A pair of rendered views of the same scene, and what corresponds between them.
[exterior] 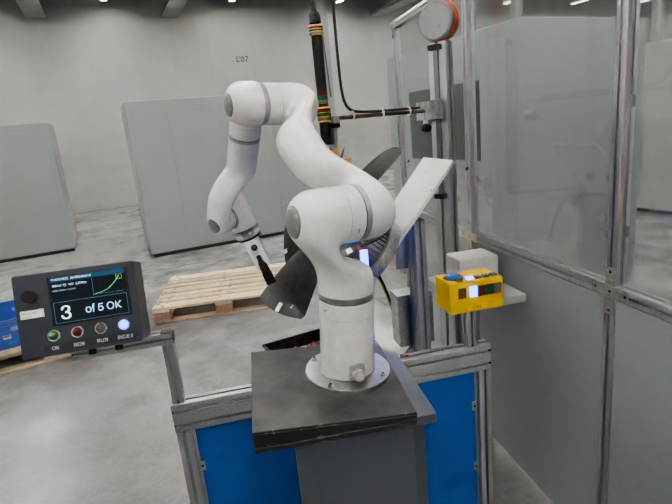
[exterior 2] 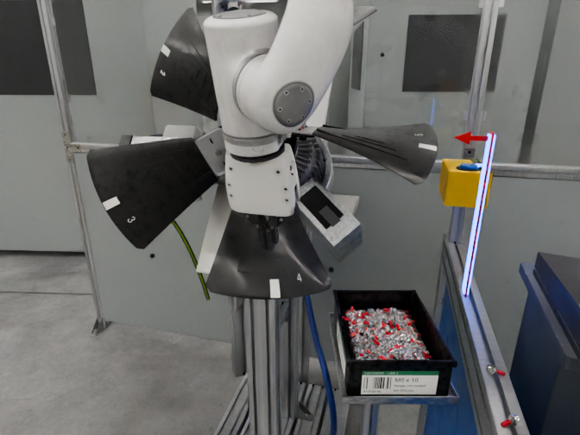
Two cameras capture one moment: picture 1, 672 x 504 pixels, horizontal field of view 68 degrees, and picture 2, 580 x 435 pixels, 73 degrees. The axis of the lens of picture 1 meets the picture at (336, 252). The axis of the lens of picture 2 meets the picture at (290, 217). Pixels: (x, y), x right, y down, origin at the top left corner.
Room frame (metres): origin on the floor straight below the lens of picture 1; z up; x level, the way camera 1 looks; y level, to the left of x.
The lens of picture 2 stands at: (1.30, 0.73, 1.28)
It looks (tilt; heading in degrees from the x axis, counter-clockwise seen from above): 20 degrees down; 297
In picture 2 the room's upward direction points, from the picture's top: straight up
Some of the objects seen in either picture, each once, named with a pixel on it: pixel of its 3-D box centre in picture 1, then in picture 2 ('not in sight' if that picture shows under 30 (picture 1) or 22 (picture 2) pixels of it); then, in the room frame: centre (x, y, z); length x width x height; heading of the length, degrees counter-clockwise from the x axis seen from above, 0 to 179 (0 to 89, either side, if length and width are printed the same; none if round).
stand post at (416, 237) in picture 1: (422, 359); (285, 299); (1.83, -0.31, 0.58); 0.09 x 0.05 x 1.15; 11
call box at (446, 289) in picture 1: (468, 292); (463, 184); (1.34, -0.36, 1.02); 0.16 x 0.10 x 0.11; 101
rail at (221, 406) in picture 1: (340, 382); (475, 341); (1.26, 0.02, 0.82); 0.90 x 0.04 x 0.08; 101
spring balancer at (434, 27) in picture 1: (439, 21); not in sight; (2.16, -0.50, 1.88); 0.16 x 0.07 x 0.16; 46
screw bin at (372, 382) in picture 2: (305, 354); (384, 337); (1.41, 0.12, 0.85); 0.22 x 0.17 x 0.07; 116
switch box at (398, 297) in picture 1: (412, 315); not in sight; (1.92, -0.29, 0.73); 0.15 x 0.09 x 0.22; 101
